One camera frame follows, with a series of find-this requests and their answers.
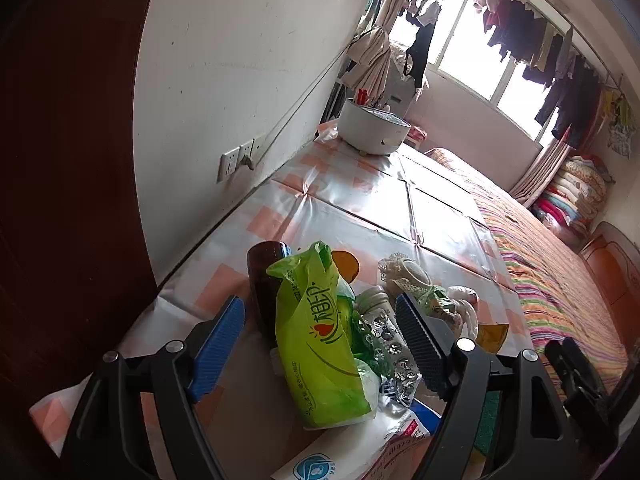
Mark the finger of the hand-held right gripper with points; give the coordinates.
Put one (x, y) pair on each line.
(567, 360)

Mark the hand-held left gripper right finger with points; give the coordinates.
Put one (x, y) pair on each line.
(425, 350)

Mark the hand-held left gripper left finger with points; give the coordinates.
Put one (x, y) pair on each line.
(217, 350)

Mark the silver blister pack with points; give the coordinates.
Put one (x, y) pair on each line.
(395, 355)

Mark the white pill bottle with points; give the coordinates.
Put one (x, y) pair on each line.
(375, 297)

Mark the brown glass bottle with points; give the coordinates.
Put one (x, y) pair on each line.
(262, 285)

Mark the green plastic tissue packet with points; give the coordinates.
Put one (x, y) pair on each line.
(310, 340)

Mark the orange peel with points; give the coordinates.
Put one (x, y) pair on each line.
(347, 265)

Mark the white paper packet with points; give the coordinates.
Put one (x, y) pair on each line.
(350, 450)

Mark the green crumpled wrapper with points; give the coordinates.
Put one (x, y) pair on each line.
(432, 302)

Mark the yellow wrapper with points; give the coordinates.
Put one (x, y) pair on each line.
(492, 335)

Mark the green cloth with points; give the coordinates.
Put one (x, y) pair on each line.
(487, 420)

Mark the bed with striped sheet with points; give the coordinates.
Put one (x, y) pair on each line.
(540, 260)

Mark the wooden headboard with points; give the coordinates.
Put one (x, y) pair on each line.
(610, 265)

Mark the stack of folded quilts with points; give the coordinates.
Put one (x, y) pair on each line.
(575, 195)

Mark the checked tablecloth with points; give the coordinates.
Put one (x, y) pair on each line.
(350, 200)

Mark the striped pink curtain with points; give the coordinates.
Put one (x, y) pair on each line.
(540, 170)

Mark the pink stool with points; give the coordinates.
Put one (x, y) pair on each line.
(417, 135)

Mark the white cooker pot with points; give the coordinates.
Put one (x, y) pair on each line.
(370, 130)

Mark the hanging patterned bag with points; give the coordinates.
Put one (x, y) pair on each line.
(620, 130)

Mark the clear plastic bag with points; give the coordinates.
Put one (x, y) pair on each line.
(327, 134)

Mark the dark wooden door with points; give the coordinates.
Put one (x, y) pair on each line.
(75, 160)

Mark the white appliance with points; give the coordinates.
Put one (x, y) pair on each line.
(400, 90)

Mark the black hanging garment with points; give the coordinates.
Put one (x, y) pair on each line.
(420, 50)

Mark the beige tied curtain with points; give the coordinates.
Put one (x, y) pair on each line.
(370, 55)

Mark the window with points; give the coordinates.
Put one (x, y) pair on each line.
(470, 45)

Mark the row of hanging clothes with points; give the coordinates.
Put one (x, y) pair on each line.
(520, 25)

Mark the wall socket strip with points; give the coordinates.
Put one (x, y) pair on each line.
(230, 162)

